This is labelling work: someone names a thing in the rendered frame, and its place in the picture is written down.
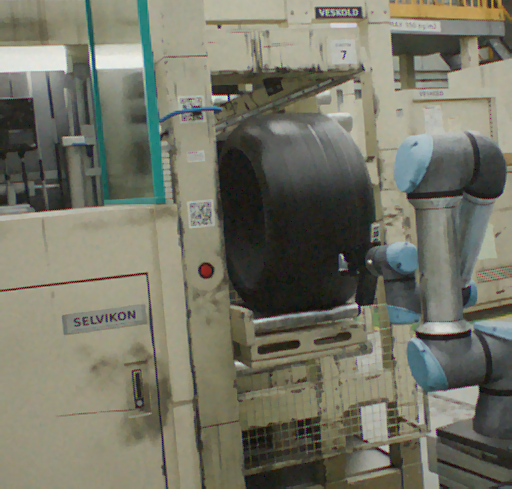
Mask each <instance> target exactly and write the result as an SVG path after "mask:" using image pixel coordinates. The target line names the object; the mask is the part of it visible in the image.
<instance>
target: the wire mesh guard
mask: <svg viewBox="0 0 512 489"><path fill-rule="evenodd" d="M328 363H330V367H331V363H333V362H331V357H330V362H328ZM328 363H323V372H318V373H323V374H324V372H329V371H324V364H328ZM318 373H317V371H316V373H313V374H316V382H314V383H319V382H317V374H318ZM314 383H310V381H309V391H310V384H314ZM291 387H293V395H288V396H293V397H294V395H299V394H294V387H297V386H291ZM291 387H286V385H285V388H280V389H285V395H286V388H291ZM280 389H278V384H277V389H275V390H277V394H278V390H280ZM422 391H423V395H419V396H423V403H419V404H424V410H423V411H424V418H423V419H422V420H425V424H427V432H423V433H420V432H419V430H418V432H416V433H411V430H414V429H411V430H406V431H410V434H406V435H404V432H405V431H404V430H403V431H401V432H403V435H402V436H397V433H400V432H397V430H396V433H392V434H396V437H393V438H390V435H391V434H390V432H389V434H387V435H389V438H388V439H383V436H386V435H383V434H382V436H378V437H382V440H379V441H375V438H377V437H375V436H374V437H372V438H374V441H373V442H368V439H371V438H367V439H363V440H367V443H364V444H361V443H360V444H359V445H354V446H350V447H346V444H348V443H352V445H353V442H357V441H353V435H352V434H348V435H352V442H348V443H346V440H345V443H344V444H345V448H340V449H339V446H338V445H333V446H338V449H335V450H330V447H333V446H330V440H329V450H330V451H325V452H323V447H322V448H319V449H322V452H321V453H316V454H311V455H308V452H309V451H305V452H307V456H302V457H300V453H305V452H300V448H299V453H295V454H299V457H297V459H292V457H291V460H287V461H284V457H285V456H291V455H294V454H291V447H293V446H299V445H303V444H299V437H302V436H298V445H293V446H289V447H290V455H285V456H281V457H283V462H278V463H276V459H280V457H276V455H275V459H271V460H275V463H273V464H269V465H268V461H271V460H268V455H267V465H264V466H260V463H261V462H260V455H259V462H257V463H259V467H254V468H249V469H244V476H247V475H251V474H257V473H261V472H266V471H271V470H275V469H280V468H284V467H289V466H294V465H299V464H304V463H308V462H313V461H318V460H322V459H327V457H331V456H337V455H341V454H346V453H351V452H355V451H360V450H364V449H369V448H374V447H379V446H384V445H388V444H393V443H398V442H402V441H407V440H411V439H416V438H421V437H426V435H427V434H430V433H432V431H431V421H430V406H429V392H427V391H425V390H423V389H422ZM310 392H315V391H310ZM310 392H305V393H310ZM339 395H341V399H342V395H344V394H342V389H341V394H339ZM339 395H333V404H329V405H334V404H340V403H342V410H341V411H342V412H343V411H345V410H343V403H345V402H343V401H342V402H340V403H334V396H339ZM282 397H286V404H285V405H286V407H287V405H289V404H287V396H282ZM282 397H279V396H278V397H277V398H278V406H274V407H279V406H284V405H279V398H282ZM317 399H318V407H323V406H319V399H322V398H319V397H318V398H317ZM317 399H312V400H317ZM307 401H310V403H311V393H310V400H307ZM301 402H303V412H304V410H308V409H311V415H312V409H313V408H318V407H313V408H312V405H311V408H308V409H304V402H306V401H301ZM301 402H295V399H294V403H290V404H294V409H295V403H301ZM269 408H271V418H272V417H276V415H279V418H280V415H281V414H286V413H281V414H280V407H279V414H276V415H272V408H273V407H269ZM252 411H254V420H255V428H252V429H255V430H257V420H260V419H255V411H257V410H255V408H254V410H252ZM292 412H295V420H293V421H295V422H297V421H299V420H297V411H292ZM254 420H249V421H254ZM249 421H244V422H247V432H248V430H251V429H248V422H249ZM293 421H288V422H283V423H288V430H285V431H288V432H289V422H293ZM283 423H281V420H280V423H278V424H280V430H281V424H283ZM278 424H273V420H272V425H268V426H272V429H273V425H278ZM321 424H325V423H320V424H316V425H320V432H317V433H321ZM352 426H356V425H352V422H351V426H347V427H351V433H352ZM306 427H310V426H306ZM306 427H301V428H305V435H303V436H305V437H306V436H307V435H312V434H313V442H318V441H321V445H322V435H321V440H318V441H314V434H317V433H314V430H313V433H312V434H307V435H306ZM347 427H343V428H344V435H343V436H344V438H345V436H347V435H345V428H347ZM285 431H280V432H281V440H277V441H281V442H282V440H286V439H282V432H285ZM280 432H275V433H280ZM275 433H274V431H273V433H270V434H273V441H272V442H277V441H274V434H275ZM270 434H266V431H265V435H260V436H265V441H266V435H270ZM260 436H258V432H257V436H254V437H257V442H258V437H260ZM343 436H338V434H337V437H333V438H337V444H338V437H343ZM254 437H249V433H248V438H244V439H248V443H249V438H254ZM244 439H242V440H244ZM272 442H267V443H272ZM313 442H309V443H313ZM267 443H262V444H266V451H265V452H266V453H267V452H269V451H274V453H275V450H278V449H275V443H274V450H269V451H267ZM262 444H259V443H258V453H254V454H259V445H262ZM247 447H249V455H254V454H250V447H251V446H250V445H249V446H247ZM319 449H315V443H314V450H310V451H314V453H315V450H319ZM249 455H244V456H249ZM244 456H243V457H244ZM257 463H252V464H257Z"/></svg>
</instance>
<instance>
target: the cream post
mask: <svg viewBox="0 0 512 489"><path fill-rule="evenodd" d="M149 9H150V20H151V31H152V42H153V53H154V64H155V76H156V87H157V99H158V110H159V119H160V118H162V117H164V116H166V115H167V114H169V113H171V112H174V111H179V103H177V97H178V96H183V95H203V96H204V107H212V94H211V83H210V71H209V60H208V48H207V36H206V25H205V12H204V1H203V0H149ZM205 119H206V122H197V123H180V115H176V116H173V117H171V118H169V119H167V120H166V121H164V122H161V123H160V132H161V133H162V132H164V129H165V128H167V127H170V138H167V139H165V134H164V135H163V138H162V142H164V141H166V142H167V143H168V145H171V150H168V151H167V153H168V154H169V157H167V158H168V159H169V163H165V164H169V165H170V168H169V169H168V170H170V174H167V175H170V177H171V181H166V182H171V186H170V188H172V192H168V193H172V198H167V199H172V200H173V204H176V206H177V218H179V229H180V240H181V251H182V263H183V274H184V285H185V297H186V305H187V319H188V330H189V342H190V353H191V364H192V376H193V387H194V399H192V402H194V403H195V413H196V425H197V436H198V447H199V459H200V470H201V481H202V489H246V486H245V482H244V457H243V446H242V435H241V423H240V411H239V399H238V388H237V376H236V364H235V353H234V341H233V336H232V325H231V313H230V307H231V306H230V293H229V282H228V271H227V259H226V247H225V238H224V224H223V212H222V200H221V189H220V179H219V165H218V153H216V142H215V130H214V118H213V111H205ZM203 150H204V156H205V161H198V162H188V156H187V152H189V151H203ZM208 199H212V201H213V212H214V224H215V226H211V227H201V228H191V229H190V228H189V217H188V205H187V201H197V200H208ZM203 266H209V267H210V268H211V273H210V275H208V276H204V275H202V274H201V268H202V267H203Z"/></svg>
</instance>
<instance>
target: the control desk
mask: <svg viewBox="0 0 512 489"><path fill-rule="evenodd" d="M192 399H194V387H193V376H192V364H191V353H190V342H189V330H188V319H187V308H186V297H185V285H184V274H183V263H182V251H181V240H180V229H179V218H177V206H176V204H173V203H159V204H116V205H104V206H103V207H89V208H78V209H67V210H54V211H43V212H32V213H21V214H9V215H0V489H202V481H201V470H200V459H199V447H198V436H197V425H196V413H195V403H194V402H192Z"/></svg>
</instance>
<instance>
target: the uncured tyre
mask: <svg viewBox="0 0 512 489"><path fill-rule="evenodd" d="M218 165H219V179H220V189H221V200H222V212H223V224H224V238H225V247H226V259H227V271H228V274H229V277H230V279H231V282H232V284H233V286H234V288H235V290H236V291H237V293H238V295H239V297H240V298H241V299H242V300H243V301H244V302H245V303H246V304H247V305H249V306H250V307H251V308H253V309H254V310H255V311H257V312H259V313H260V314H263V315H266V314H273V313H280V312H287V311H293V310H301V309H308V308H315V307H322V306H329V305H337V304H343V303H346V302H348V301H349V300H350V299H351V298H352V297H353V296H354V294H355V292H356V289H357V283H358V277H359V276H352V277H349V275H348V276H340V275H339V272H338V270H339V256H340V254H341V253H342V254H343V246H347V245H353V244H361V243H365V242H370V230H371V224H375V223H376V204H375V196H374V190H372V185H371V181H370V177H369V172H368V169H367V166H366V163H365V160H364V158H363V156H362V153H361V151H360V149H359V148H358V146H357V144H356V143H355V141H354V140H353V139H352V136H351V135H350V134H349V133H348V132H347V131H346V130H345V129H344V128H343V127H342V126H341V125H340V124H339V123H338V122H337V121H336V120H335V119H332V118H331V117H329V116H326V115H322V114H318V113H313V112H309V113H290V114H271V115H257V116H253V117H250V118H247V119H245V120H243V121H241V122H240V123H239V124H238V125H237V126H236V128H235V129H234V130H233V131H232V132H231V133H230V135H229V136H228V138H227V140H226V141H225V143H224V145H223V148H222V151H221V154H220V158H219V163H218ZM343 257H344V254H343Z"/></svg>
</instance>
